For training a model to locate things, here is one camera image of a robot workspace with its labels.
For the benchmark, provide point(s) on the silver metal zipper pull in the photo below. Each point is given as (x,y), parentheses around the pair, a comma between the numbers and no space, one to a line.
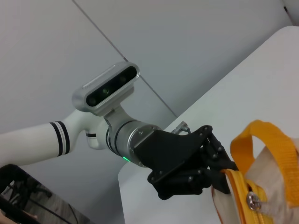
(253,201)

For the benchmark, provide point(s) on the beige food bag yellow zipper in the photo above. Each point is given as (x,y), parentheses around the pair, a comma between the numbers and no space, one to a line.
(268,177)

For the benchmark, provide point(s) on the black equipment rack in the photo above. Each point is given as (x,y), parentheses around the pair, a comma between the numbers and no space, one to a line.
(11,172)

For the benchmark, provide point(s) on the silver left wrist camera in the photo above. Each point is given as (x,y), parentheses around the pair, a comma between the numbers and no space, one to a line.
(107,89)

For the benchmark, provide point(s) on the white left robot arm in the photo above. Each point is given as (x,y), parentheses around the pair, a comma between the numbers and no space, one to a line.
(35,142)

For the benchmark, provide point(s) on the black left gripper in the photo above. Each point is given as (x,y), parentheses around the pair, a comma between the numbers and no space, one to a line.
(168,158)

